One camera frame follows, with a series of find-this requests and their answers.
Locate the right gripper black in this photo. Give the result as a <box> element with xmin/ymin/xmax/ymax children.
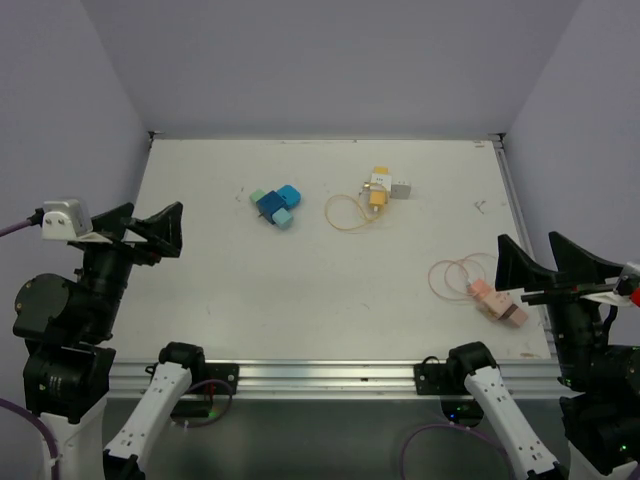
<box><xmin>495</xmin><ymin>227</ymin><xmax>628</xmax><ymax>385</ymax></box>

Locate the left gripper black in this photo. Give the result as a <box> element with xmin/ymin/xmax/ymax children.
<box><xmin>74</xmin><ymin>199</ymin><xmax>181</xmax><ymax>336</ymax></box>

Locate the pink cube socket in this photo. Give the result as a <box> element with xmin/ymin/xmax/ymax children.
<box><xmin>478</xmin><ymin>291</ymin><xmax>513</xmax><ymax>320</ymax></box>

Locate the salmon pink USB charger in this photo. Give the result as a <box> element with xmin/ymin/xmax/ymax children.
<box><xmin>467</xmin><ymin>279</ymin><xmax>494</xmax><ymax>300</ymax></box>

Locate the pink charging cable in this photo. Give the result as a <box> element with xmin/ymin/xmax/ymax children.
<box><xmin>428</xmin><ymin>252</ymin><xmax>500</xmax><ymax>303</ymax></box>

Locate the mint green USB charger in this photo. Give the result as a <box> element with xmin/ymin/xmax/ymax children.
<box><xmin>249</xmin><ymin>189</ymin><xmax>266</xmax><ymax>204</ymax></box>

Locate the dark blue cube socket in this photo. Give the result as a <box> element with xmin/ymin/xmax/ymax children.
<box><xmin>256</xmin><ymin>191</ymin><xmax>286</xmax><ymax>224</ymax></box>

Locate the light cyan USB charger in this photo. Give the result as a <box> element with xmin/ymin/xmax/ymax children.
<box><xmin>271</xmin><ymin>208</ymin><xmax>293</xmax><ymax>230</ymax></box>

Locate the bright blue plug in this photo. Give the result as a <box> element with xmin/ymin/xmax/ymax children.
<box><xmin>276</xmin><ymin>185</ymin><xmax>301</xmax><ymax>210</ymax></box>

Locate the pink charger brown band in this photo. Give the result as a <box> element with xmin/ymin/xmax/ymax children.
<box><xmin>500</xmin><ymin>304</ymin><xmax>528</xmax><ymax>328</ymax></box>

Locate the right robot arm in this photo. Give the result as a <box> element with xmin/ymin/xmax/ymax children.
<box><xmin>445</xmin><ymin>232</ymin><xmax>639</xmax><ymax>479</ymax></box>

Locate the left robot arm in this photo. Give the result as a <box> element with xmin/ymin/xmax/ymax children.
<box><xmin>13</xmin><ymin>199</ymin><xmax>208</xmax><ymax>479</ymax></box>

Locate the white cube socket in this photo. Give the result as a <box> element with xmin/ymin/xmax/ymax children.
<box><xmin>369</xmin><ymin>172</ymin><xmax>392</xmax><ymax>192</ymax></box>

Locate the yellow top plug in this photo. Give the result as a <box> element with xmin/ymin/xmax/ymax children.
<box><xmin>372</xmin><ymin>166</ymin><xmax>390</xmax><ymax>177</ymax></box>

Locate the grey white charger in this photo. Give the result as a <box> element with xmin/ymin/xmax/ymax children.
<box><xmin>390</xmin><ymin>180</ymin><xmax>412</xmax><ymax>200</ymax></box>

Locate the yellow USB charger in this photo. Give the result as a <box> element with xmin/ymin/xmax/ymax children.
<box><xmin>368</xmin><ymin>187</ymin><xmax>387</xmax><ymax>212</ymax></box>

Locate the aluminium right side rail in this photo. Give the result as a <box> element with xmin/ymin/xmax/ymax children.
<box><xmin>488</xmin><ymin>133</ymin><xmax>557</xmax><ymax>361</ymax></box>

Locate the aluminium rail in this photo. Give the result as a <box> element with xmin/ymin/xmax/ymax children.
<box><xmin>107</xmin><ymin>359</ymin><xmax>571</xmax><ymax>400</ymax></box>
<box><xmin>488</xmin><ymin>133</ymin><xmax>557</xmax><ymax>361</ymax></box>

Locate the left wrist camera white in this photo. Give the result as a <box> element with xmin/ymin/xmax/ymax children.
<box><xmin>41</xmin><ymin>198</ymin><xmax>93</xmax><ymax>241</ymax></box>

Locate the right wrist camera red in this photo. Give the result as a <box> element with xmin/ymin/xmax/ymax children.
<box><xmin>582</xmin><ymin>263</ymin><xmax>640</xmax><ymax>307</ymax></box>

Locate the aluminium front rail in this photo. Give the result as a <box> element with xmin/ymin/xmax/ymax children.
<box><xmin>107</xmin><ymin>359</ymin><xmax>571</xmax><ymax>400</ymax></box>

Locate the right black base bracket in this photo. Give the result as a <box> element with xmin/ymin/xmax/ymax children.
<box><xmin>413</xmin><ymin>355</ymin><xmax>468</xmax><ymax>396</ymax></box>

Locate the black base bracket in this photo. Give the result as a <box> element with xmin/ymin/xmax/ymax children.
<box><xmin>413</xmin><ymin>355</ymin><xmax>468</xmax><ymax>396</ymax></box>
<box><xmin>144</xmin><ymin>362</ymin><xmax>240</xmax><ymax>396</ymax></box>

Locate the left black base bracket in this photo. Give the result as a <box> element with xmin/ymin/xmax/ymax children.
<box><xmin>144</xmin><ymin>362</ymin><xmax>240</xmax><ymax>396</ymax></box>

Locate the yellow charging cable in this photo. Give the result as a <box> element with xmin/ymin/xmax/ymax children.
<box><xmin>325</xmin><ymin>192</ymin><xmax>386</xmax><ymax>233</ymax></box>

